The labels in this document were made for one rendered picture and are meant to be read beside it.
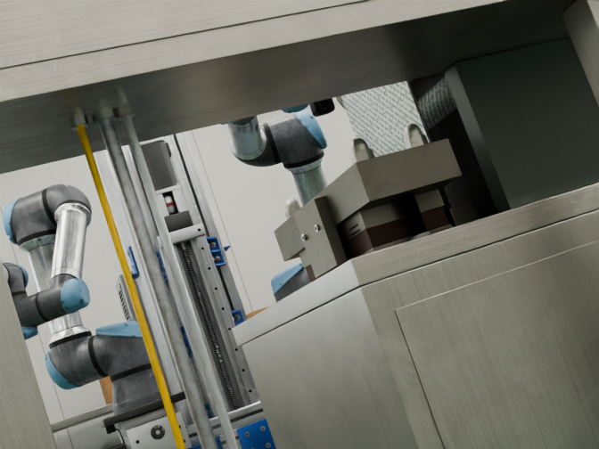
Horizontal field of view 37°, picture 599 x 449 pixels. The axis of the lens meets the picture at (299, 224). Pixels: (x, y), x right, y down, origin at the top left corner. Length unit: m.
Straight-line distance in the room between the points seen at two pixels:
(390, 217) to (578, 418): 0.39
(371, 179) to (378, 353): 0.25
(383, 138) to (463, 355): 0.49
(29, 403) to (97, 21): 0.41
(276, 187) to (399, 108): 4.00
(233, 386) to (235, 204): 2.93
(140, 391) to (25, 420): 1.46
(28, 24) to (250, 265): 4.40
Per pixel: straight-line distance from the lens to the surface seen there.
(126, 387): 2.41
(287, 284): 2.51
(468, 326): 1.30
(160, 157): 2.63
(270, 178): 5.53
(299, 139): 2.40
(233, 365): 2.56
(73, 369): 2.47
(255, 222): 5.42
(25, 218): 2.54
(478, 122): 1.40
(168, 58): 1.03
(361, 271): 1.25
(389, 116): 1.58
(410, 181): 1.32
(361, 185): 1.29
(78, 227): 2.40
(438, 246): 1.30
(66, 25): 1.02
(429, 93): 1.68
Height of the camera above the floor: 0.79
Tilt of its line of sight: 8 degrees up
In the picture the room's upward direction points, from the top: 19 degrees counter-clockwise
